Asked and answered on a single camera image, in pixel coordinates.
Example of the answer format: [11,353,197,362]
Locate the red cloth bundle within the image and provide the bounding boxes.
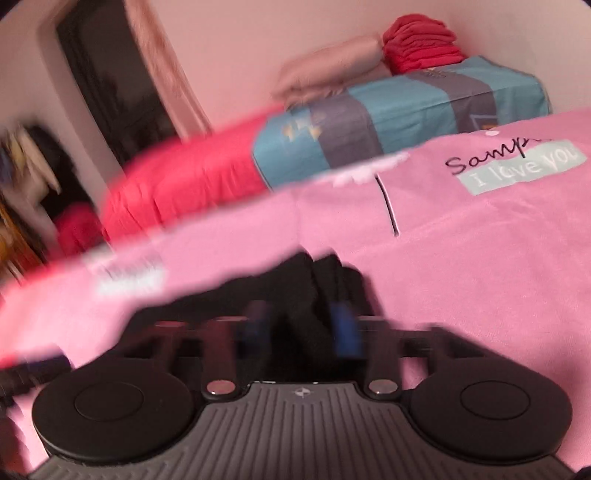
[54,202,108,257]

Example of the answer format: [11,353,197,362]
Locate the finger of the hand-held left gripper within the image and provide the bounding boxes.
[0,353,73,397]

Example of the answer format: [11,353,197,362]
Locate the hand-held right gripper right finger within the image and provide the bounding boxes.
[327,300,486,400]

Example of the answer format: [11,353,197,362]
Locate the stack of red folded cloths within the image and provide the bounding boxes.
[380,14,465,75]

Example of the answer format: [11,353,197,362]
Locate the black pants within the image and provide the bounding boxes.
[133,251,385,385]

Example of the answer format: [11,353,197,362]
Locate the red bedspread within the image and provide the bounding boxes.
[98,104,283,241]

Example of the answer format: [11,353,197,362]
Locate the pink printed blanket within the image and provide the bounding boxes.
[0,107,591,477]

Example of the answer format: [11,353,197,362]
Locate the blue grey striped blanket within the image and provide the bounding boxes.
[250,55,553,191]

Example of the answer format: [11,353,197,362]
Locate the dark doorway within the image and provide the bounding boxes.
[54,0,182,163]

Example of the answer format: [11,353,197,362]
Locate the hanging clothes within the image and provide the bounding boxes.
[0,121,103,280]

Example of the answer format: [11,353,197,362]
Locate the pink curtain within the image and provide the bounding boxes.
[124,0,214,140]

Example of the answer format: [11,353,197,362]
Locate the pink pillow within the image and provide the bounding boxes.
[271,34,393,110]

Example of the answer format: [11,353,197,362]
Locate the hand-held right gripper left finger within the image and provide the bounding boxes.
[121,300,274,400]

